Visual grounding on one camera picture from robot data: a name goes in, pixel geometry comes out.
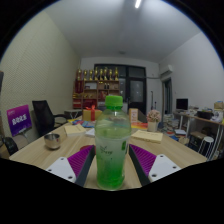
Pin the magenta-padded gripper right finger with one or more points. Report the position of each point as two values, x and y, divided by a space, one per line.
161 167

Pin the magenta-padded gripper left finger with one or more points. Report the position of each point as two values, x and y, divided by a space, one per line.
61 167

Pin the green drink bottle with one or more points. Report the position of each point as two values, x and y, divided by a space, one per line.
112 150

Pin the small steel cup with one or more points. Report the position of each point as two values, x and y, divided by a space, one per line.
52 141

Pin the flat round red coaster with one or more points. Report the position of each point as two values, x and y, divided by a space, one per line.
85 147

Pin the white paper booklet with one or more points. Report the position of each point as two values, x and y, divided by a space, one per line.
90 132

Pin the orange book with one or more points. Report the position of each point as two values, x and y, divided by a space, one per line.
140 125

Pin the pink flowers in white pot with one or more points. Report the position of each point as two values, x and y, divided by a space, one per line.
153 116

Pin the white stool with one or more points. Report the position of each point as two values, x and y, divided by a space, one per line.
206 140

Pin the black office chair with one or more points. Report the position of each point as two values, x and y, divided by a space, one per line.
43 116

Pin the small black suitcase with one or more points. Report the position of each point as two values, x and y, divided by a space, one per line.
10 146

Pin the small white side table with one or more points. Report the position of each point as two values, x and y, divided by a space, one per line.
73 112

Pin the upright orange box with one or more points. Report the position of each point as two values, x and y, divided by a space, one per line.
133 115

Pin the yellow gift box red ribbon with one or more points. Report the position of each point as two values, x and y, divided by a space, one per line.
90 115

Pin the cluttered side desk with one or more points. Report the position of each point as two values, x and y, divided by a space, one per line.
200 121

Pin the purple sign board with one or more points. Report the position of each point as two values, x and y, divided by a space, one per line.
19 120

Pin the black computer monitor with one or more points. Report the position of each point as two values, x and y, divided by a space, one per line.
182 104

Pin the black framed glass door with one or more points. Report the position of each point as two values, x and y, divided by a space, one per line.
136 90

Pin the wooden shelf unit with trophies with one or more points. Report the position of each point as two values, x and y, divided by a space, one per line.
96 88

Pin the ceiling light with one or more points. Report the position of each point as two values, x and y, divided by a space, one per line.
137 4

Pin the white wall air conditioner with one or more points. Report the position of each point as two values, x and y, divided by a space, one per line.
166 70

